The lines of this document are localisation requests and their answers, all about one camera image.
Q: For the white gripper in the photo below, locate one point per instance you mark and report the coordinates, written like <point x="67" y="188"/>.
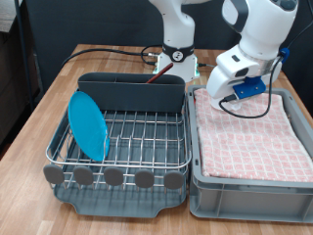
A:
<point x="228" y="75"/>

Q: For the brown wooden spoon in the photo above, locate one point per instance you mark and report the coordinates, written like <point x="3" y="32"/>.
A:
<point x="159" y="73"/>

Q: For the blue plate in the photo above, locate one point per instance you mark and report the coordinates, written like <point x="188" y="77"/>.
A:
<point x="88" y="127"/>

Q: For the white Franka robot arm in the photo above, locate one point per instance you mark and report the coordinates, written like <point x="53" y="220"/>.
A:
<point x="257" y="29"/>

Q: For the pink checked towel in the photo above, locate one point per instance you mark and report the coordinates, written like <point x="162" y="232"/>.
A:
<point x="260" y="140"/>

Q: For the dark grey utensil caddy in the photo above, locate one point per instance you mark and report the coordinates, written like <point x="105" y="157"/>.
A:
<point x="130" y="96"/>

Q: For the grey plastic crate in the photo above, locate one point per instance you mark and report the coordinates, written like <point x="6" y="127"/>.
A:
<point x="244" y="202"/>

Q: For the dark grey backdrop curtain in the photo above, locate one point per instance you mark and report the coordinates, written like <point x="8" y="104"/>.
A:
<point x="49" y="32"/>

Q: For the dark metal pole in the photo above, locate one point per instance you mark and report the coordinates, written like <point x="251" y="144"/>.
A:
<point x="23" y="49"/>

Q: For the wrist camera on blue mount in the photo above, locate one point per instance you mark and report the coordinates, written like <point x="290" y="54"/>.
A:
<point x="249" y="87"/>

